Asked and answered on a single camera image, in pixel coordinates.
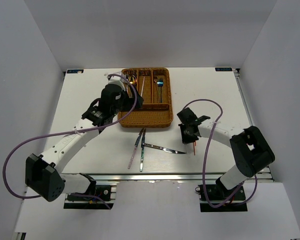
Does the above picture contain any pink handled knife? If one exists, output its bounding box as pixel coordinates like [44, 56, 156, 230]
[127, 128, 145, 169]

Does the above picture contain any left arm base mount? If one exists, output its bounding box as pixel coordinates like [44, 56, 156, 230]
[63, 180, 117, 210]

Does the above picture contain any wicker cutlery tray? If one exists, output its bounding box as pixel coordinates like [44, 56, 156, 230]
[120, 67, 174, 128]

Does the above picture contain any left blue table label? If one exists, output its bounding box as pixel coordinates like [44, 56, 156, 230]
[66, 69, 84, 74]

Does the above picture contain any gold rainbow spoon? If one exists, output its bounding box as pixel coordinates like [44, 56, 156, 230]
[128, 75, 138, 87]

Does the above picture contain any green rainbow fork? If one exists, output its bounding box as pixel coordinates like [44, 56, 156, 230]
[154, 77, 164, 104]

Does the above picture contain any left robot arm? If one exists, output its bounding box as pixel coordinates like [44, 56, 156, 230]
[25, 82, 143, 202]

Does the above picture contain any blue fork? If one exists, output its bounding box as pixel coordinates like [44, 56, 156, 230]
[156, 77, 165, 104]

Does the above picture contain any long orange chopstick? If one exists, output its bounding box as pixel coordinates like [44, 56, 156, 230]
[192, 141, 197, 156]

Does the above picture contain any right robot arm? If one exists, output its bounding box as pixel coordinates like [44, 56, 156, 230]
[177, 107, 275, 200]

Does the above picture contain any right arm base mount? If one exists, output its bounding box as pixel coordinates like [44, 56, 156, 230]
[195, 184, 248, 213]

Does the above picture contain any aluminium table rail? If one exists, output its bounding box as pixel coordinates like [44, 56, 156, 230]
[36, 172, 273, 183]

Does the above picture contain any dark handled knife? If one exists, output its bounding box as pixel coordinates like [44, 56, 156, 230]
[142, 143, 186, 154]

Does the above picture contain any right blue table label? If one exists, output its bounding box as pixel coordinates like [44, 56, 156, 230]
[214, 67, 233, 72]

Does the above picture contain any green handled knife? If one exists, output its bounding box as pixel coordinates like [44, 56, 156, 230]
[139, 128, 146, 172]

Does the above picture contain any blue table label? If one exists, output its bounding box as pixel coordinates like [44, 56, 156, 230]
[214, 67, 233, 72]
[66, 69, 84, 74]

